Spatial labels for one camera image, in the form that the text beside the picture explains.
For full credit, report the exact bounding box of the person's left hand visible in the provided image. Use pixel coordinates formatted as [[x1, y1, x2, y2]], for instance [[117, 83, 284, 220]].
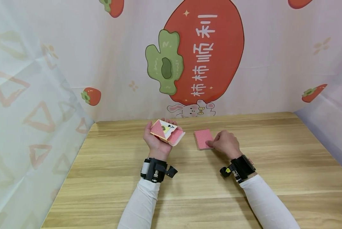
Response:
[[143, 118, 178, 161]]

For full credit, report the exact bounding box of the person's right hand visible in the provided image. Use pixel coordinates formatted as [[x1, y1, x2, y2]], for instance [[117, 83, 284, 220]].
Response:
[[206, 130, 243, 160]]

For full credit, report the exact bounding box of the red playing card deck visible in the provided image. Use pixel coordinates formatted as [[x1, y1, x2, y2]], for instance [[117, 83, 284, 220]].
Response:
[[194, 129, 215, 150]]

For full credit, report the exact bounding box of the red playing card box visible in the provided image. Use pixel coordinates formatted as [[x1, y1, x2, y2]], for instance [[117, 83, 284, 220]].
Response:
[[150, 120, 186, 147]]

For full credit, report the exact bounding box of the person's right forearm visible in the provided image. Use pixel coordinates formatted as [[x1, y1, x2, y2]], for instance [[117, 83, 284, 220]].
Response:
[[239, 174, 301, 229]]

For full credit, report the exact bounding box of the person's left forearm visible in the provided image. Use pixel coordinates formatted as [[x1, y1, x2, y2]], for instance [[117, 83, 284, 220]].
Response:
[[117, 178, 161, 229]]

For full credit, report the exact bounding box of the black wrist band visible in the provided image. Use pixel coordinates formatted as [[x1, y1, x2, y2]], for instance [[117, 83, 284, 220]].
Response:
[[220, 155, 257, 184], [140, 158, 178, 183]]

